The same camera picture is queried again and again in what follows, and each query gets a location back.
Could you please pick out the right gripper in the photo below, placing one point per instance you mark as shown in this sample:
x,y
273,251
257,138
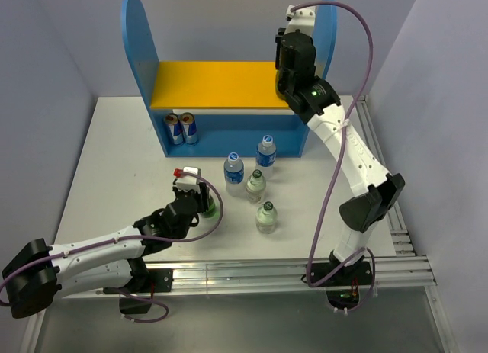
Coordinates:
x,y
277,40

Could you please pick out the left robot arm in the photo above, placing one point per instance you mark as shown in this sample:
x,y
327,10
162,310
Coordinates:
x,y
40,273

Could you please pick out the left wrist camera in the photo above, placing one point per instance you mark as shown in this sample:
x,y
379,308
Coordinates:
x,y
185,182

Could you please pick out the red bull can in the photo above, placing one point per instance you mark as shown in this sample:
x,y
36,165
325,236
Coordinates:
x,y
174,129
189,128

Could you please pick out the green Perrier lemon bottle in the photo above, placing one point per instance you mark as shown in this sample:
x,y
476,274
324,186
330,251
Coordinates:
x,y
280,85

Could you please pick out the blue and yellow shelf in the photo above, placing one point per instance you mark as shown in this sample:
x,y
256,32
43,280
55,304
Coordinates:
x,y
234,103

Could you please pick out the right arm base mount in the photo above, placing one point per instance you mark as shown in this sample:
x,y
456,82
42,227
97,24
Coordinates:
x,y
350,287

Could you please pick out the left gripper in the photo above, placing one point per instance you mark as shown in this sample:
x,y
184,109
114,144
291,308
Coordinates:
x,y
201,197

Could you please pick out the green Perrier bottle red label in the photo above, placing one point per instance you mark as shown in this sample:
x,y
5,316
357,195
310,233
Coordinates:
x,y
211,210

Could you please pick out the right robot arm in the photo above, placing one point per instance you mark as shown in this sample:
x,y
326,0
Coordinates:
x,y
313,100

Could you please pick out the left Red Bull can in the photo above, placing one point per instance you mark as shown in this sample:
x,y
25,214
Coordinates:
x,y
174,129

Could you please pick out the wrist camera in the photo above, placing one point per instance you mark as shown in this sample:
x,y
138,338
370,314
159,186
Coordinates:
x,y
302,20
185,182

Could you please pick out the rear clear glass bottle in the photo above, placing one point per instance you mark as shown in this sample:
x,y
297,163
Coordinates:
x,y
255,187

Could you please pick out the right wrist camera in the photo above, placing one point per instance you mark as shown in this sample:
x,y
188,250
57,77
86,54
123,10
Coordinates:
x,y
302,20

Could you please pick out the front clear glass bottle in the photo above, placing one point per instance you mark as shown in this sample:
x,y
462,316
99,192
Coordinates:
x,y
266,218

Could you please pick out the clear glass bottle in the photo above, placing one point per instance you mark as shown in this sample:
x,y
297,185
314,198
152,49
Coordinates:
x,y
255,187
266,218

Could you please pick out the pocari sweat bottle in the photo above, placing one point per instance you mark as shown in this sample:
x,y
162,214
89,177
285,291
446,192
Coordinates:
x,y
265,156
233,169

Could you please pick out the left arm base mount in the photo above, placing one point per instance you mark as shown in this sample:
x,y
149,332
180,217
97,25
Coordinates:
x,y
137,298

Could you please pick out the right Red Bull can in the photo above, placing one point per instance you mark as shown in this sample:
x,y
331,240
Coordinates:
x,y
189,128

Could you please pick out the aluminium mounting rail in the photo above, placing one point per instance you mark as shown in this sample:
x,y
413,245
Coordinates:
x,y
267,276

